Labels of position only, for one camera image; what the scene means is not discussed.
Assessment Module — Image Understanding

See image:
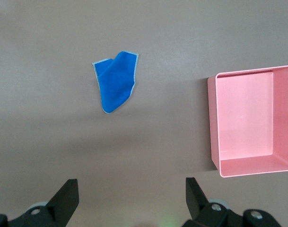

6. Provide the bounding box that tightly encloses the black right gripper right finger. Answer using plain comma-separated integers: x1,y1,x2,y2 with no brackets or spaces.
183,177,281,227

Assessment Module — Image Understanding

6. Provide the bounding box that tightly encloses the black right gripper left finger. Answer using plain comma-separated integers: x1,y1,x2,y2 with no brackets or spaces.
0,179,79,227

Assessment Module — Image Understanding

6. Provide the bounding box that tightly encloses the blue microfibre cloth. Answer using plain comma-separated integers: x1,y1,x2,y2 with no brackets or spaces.
91,51,139,115

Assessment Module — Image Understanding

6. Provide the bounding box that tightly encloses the pink plastic bin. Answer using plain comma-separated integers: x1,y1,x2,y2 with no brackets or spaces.
207,64,288,178

